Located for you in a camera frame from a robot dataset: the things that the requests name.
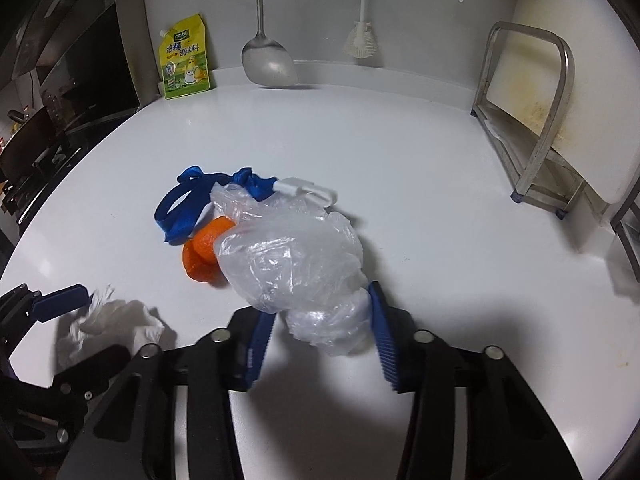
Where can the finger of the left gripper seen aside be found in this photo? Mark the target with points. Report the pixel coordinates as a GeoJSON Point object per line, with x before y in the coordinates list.
{"type": "Point", "coordinates": [46, 308]}

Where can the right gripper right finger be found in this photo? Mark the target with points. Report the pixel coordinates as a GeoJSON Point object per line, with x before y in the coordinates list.
{"type": "Point", "coordinates": [383, 332]}

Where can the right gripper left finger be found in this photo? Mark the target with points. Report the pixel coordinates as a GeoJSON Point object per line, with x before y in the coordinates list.
{"type": "Point", "coordinates": [256, 348]}

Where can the white paper tissue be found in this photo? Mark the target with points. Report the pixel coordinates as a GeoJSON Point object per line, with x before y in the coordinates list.
{"type": "Point", "coordinates": [107, 320]}

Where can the clear plastic bag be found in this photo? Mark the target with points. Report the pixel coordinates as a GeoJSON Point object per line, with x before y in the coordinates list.
{"type": "Point", "coordinates": [290, 255]}

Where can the orange mandarin peel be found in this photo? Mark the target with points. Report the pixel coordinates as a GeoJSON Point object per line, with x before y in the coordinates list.
{"type": "Point", "coordinates": [199, 260]}

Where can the black oven appliance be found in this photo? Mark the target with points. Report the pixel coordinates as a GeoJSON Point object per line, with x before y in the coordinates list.
{"type": "Point", "coordinates": [66, 61]}

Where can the steel hanging spatula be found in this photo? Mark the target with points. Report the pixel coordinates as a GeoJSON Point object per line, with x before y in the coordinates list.
{"type": "Point", "coordinates": [266, 62]}

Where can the steel lid rack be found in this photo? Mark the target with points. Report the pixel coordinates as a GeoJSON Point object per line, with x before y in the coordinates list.
{"type": "Point", "coordinates": [625, 224]}

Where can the blue white bottle brush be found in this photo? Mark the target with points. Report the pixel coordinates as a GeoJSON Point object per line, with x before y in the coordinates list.
{"type": "Point", "coordinates": [360, 43]}

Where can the yellow seasoning pouch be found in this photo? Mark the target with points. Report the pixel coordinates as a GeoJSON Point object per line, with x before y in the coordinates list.
{"type": "Point", "coordinates": [183, 58]}

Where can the steel cutting board rack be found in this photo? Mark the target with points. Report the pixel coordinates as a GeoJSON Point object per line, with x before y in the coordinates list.
{"type": "Point", "coordinates": [539, 175]}

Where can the white cutting board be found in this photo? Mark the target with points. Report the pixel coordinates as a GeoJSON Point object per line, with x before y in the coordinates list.
{"type": "Point", "coordinates": [599, 136]}

